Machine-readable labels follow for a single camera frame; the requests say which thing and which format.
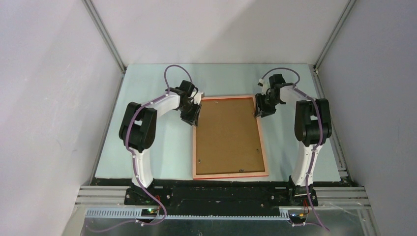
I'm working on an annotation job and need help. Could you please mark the brown backing board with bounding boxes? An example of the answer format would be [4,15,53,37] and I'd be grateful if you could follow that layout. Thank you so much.
[195,98,266,175]

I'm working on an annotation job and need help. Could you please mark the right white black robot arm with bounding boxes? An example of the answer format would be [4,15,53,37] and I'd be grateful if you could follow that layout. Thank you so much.
[254,74,332,206]

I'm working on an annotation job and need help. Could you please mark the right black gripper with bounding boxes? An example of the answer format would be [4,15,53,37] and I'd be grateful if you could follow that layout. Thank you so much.
[254,93,281,118]

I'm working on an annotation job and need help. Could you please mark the grey slotted cable duct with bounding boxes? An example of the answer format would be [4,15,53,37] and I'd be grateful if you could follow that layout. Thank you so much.
[85,207,290,221]

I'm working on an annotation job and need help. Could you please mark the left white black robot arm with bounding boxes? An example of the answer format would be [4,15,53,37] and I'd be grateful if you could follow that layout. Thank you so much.
[119,80,205,205]

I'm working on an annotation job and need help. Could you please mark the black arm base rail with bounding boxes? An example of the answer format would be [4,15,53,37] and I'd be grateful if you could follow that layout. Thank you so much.
[92,178,318,216]

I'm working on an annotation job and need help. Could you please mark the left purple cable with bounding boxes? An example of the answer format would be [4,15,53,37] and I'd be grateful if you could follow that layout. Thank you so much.
[125,64,194,226]

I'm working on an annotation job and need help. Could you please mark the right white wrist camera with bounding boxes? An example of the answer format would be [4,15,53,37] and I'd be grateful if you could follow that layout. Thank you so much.
[257,78,270,95]

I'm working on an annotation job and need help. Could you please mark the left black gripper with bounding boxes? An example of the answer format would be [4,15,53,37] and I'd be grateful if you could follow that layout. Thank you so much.
[178,100,202,127]

